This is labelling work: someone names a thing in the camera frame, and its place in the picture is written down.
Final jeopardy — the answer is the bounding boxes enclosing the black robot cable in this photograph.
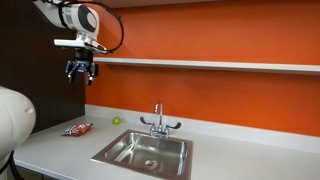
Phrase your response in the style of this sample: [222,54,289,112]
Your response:
[84,0,125,55]

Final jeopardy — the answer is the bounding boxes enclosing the chrome faucet with black handles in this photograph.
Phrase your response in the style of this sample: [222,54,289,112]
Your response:
[139,101,183,139]

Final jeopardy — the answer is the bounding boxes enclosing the long white wall shelf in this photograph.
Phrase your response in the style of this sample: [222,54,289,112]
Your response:
[92,56,320,76]

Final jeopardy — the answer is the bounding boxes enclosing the dark brown wall panel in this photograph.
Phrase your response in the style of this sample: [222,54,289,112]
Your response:
[0,0,87,134]

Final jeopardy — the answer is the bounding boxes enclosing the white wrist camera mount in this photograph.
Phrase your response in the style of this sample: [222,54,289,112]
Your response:
[53,37,109,55]

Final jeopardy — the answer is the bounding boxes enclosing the red snack packet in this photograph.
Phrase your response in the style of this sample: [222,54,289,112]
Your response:
[61,122,94,138]

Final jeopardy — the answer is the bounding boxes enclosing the stainless steel sink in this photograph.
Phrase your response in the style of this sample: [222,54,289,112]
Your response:
[90,129,194,180]

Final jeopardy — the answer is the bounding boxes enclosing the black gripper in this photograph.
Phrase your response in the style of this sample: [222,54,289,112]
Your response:
[65,48,100,86]

